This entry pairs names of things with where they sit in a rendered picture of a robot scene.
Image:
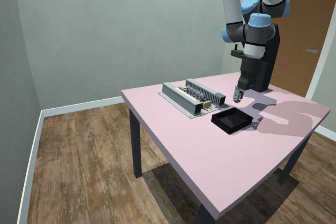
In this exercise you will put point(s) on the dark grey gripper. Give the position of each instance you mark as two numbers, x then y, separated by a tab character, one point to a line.
251	63

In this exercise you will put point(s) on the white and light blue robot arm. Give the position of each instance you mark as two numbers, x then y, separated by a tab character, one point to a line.
257	15

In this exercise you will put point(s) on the grey relay panel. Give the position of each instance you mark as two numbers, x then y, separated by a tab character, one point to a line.
188	104

